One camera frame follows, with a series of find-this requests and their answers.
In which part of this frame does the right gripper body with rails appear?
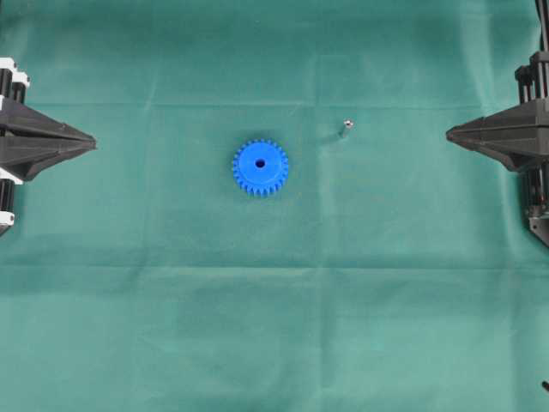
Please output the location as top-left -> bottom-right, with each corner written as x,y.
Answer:
513,50 -> 549,251

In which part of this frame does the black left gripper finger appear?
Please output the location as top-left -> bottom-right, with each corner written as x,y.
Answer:
1,136 -> 96,181
1,100 -> 95,143

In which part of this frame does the left gripper body with rails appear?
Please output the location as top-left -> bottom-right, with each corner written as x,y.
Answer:
0,57 -> 31,236

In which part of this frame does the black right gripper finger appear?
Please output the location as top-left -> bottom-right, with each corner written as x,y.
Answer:
446,99 -> 548,141
446,134 -> 548,173

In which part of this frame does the blue plastic gear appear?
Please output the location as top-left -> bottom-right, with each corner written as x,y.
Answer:
232,139 -> 289,197

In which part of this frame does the green table cloth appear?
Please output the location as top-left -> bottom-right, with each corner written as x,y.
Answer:
1,1 -> 548,411

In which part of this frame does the black camera cable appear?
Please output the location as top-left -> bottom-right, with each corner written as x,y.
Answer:
534,0 -> 549,55

